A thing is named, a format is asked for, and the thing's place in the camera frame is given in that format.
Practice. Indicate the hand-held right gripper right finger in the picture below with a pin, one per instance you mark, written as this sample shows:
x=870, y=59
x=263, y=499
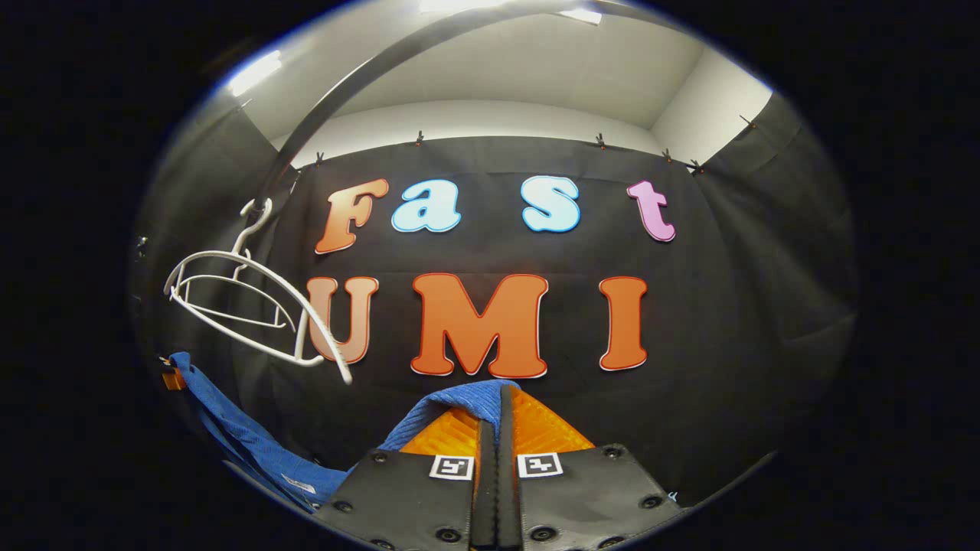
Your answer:
x=509, y=505

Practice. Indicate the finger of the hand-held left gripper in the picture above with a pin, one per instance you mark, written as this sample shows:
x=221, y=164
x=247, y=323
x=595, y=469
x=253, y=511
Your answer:
x=173, y=379

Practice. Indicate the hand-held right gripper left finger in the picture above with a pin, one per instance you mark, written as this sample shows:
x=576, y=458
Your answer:
x=485, y=505

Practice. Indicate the white plastic clothes hanger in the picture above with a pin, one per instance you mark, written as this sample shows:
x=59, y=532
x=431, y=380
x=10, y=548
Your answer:
x=325, y=338
x=230, y=275

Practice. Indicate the black clothes rack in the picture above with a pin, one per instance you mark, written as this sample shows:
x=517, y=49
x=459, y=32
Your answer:
x=337, y=86

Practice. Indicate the black backdrop cloth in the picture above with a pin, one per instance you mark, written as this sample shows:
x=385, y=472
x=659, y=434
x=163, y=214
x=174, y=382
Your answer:
x=727, y=344

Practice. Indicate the small ceiling light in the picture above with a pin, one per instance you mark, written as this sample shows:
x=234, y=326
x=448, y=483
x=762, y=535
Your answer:
x=255, y=73

